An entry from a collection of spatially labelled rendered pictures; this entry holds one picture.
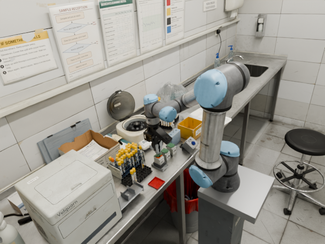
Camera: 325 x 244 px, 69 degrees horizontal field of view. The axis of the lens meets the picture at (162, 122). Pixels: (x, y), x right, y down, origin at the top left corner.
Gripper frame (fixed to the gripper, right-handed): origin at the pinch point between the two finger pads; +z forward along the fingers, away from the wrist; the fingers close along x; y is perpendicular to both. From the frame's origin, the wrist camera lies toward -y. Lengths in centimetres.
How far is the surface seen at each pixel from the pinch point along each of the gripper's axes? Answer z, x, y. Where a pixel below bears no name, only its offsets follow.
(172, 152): 6.9, -11.8, -0.6
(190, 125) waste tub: 7.1, -44.1, 7.2
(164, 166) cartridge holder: 8.9, -0.3, -2.7
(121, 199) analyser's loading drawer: 6.3, 32.9, -2.0
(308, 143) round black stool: 33, -105, -62
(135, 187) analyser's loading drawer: 6.3, 22.9, -2.3
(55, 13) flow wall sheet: -74, 9, 54
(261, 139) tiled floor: 98, -186, -7
